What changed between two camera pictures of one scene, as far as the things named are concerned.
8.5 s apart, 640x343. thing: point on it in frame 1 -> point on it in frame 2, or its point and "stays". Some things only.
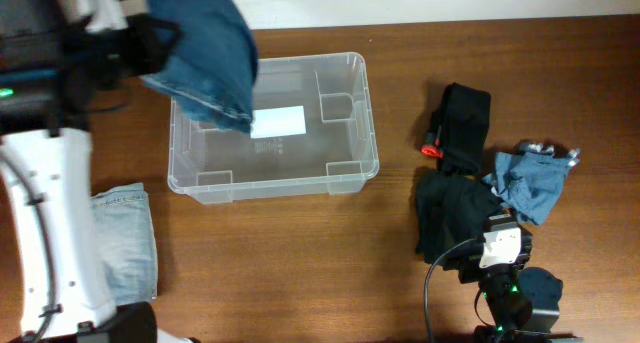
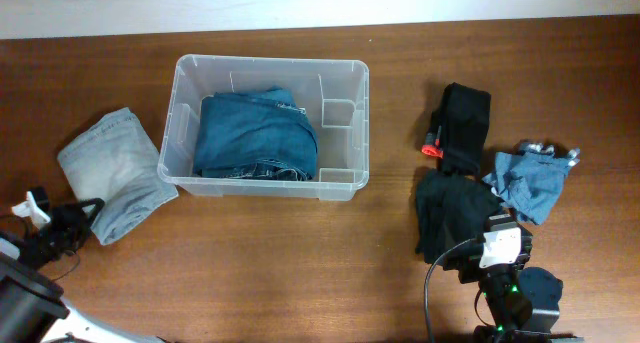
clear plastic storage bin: (312, 133) stays
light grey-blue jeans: (126, 244) -> (114, 161)
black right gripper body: (468, 268) stays
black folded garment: (451, 210) stays
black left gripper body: (115, 56) -> (58, 238)
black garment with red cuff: (457, 135) stays
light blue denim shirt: (530, 178) stays
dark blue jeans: (214, 65) -> (254, 134)
